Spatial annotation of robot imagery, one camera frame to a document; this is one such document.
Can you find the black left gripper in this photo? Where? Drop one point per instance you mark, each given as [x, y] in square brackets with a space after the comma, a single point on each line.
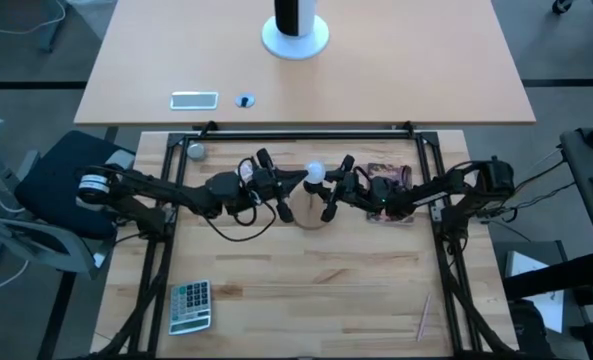
[266, 182]

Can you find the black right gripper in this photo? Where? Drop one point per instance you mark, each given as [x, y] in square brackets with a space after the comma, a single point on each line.
[351, 190]

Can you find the white lightbulb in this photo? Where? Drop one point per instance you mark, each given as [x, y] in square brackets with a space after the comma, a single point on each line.
[316, 171]

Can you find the wooden lamp base black socket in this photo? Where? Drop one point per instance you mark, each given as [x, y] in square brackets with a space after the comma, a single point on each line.
[311, 215]

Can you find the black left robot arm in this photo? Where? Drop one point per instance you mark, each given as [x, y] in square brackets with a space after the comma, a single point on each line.
[176, 190]

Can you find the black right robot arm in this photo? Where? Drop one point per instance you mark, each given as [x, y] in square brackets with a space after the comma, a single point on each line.
[426, 192]

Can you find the white tower fan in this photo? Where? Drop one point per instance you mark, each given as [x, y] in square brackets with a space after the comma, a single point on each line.
[296, 47]

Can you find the orange wooden desk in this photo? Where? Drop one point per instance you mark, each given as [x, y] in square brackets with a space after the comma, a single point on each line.
[401, 60]

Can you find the grey calculator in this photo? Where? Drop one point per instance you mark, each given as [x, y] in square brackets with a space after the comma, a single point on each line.
[190, 305]

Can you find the white paper sheet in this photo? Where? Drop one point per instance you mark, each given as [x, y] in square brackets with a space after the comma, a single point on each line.
[526, 265]

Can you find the dark blue office chair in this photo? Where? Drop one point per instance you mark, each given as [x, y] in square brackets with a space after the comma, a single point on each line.
[61, 170]

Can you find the black bag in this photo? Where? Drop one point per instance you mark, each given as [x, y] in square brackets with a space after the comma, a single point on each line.
[528, 327]

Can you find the black metal cart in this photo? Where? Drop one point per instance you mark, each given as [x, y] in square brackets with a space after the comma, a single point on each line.
[591, 165]

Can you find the grey metal leg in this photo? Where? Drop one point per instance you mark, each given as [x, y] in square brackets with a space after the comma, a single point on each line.
[52, 25]

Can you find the black caster wheel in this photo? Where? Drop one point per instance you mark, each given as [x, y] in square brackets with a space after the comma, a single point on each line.
[562, 5]

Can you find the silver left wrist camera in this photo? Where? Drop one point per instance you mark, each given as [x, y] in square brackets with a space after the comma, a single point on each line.
[246, 172]

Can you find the black aluminium frame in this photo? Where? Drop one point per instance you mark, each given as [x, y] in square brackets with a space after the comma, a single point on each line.
[301, 135]

